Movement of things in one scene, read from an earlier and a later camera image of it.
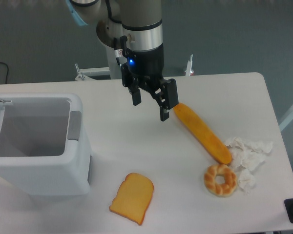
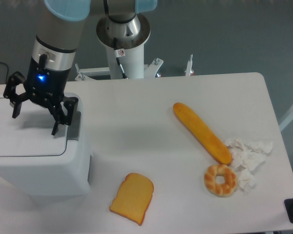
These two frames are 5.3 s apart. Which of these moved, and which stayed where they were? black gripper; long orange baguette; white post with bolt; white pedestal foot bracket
Moved: black gripper
Stayed: white pedestal foot bracket; white post with bolt; long orange baguette
